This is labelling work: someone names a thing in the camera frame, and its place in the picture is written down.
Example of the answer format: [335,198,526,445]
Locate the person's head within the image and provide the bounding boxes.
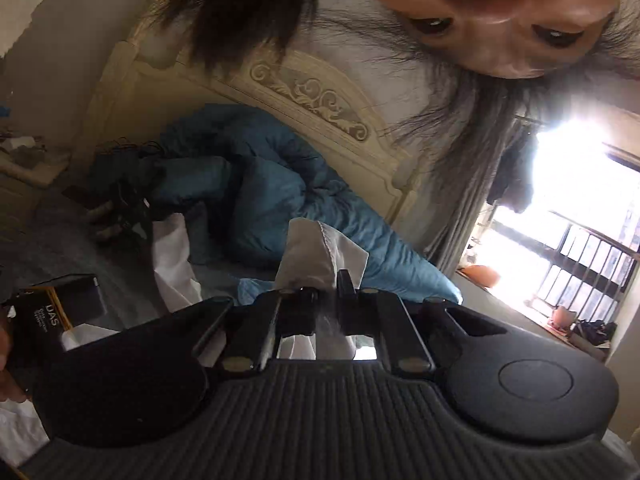
[150,0,640,161]

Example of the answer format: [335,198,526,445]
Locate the orange bowl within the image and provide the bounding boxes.
[457,264,502,290]

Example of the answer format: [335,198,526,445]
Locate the dark blue duvet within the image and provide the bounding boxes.
[90,103,463,306]

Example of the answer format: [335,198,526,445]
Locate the pink pot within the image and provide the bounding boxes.
[550,305,578,332]

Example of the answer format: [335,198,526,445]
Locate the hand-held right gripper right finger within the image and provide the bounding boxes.
[336,269,507,374]

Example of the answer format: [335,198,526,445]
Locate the person's left hand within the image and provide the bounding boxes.
[0,306,27,404]

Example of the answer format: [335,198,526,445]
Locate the cream carved headboard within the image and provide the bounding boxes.
[75,0,436,241]

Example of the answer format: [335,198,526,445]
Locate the dark clutter on windowsill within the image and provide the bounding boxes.
[572,319,618,348]

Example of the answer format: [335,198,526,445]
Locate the cream nightstand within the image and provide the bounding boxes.
[0,122,73,213]

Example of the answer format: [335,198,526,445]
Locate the dark hanging clothes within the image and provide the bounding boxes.
[486,129,540,214]

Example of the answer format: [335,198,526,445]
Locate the white garment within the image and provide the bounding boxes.
[0,212,372,467]

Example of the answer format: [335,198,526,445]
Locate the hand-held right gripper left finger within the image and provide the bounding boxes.
[190,285,321,374]

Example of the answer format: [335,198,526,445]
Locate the grey curtain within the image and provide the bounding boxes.
[422,75,523,278]

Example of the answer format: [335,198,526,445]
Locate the thin black cables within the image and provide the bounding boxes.
[97,136,168,162]

